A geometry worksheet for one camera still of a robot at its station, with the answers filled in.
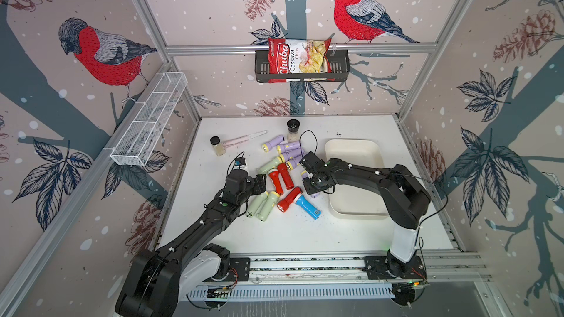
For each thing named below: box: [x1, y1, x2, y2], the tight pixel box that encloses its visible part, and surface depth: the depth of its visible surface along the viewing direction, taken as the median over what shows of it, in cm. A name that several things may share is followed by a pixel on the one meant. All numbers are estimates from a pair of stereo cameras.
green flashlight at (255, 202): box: [246, 190, 270, 218], surface depth 89 cm
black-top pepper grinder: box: [287, 118, 301, 143], surface depth 105 cm
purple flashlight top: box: [261, 135, 285, 153], surface depth 111 cm
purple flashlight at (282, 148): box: [276, 140, 301, 157], surface depth 106 cm
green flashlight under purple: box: [256, 155, 282, 174], surface depth 100 cm
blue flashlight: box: [293, 192, 323, 221], surface depth 88 cm
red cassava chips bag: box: [268, 38, 336, 84], surface depth 89 cm
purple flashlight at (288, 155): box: [276, 147, 303, 163], surface depth 103 cm
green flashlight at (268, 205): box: [257, 191, 280, 222], surface depth 89 cm
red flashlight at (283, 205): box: [276, 186, 303, 213], surface depth 89 cm
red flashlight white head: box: [268, 168, 284, 196], surface depth 96 cm
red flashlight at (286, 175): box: [277, 162, 295, 191], surface depth 97 cm
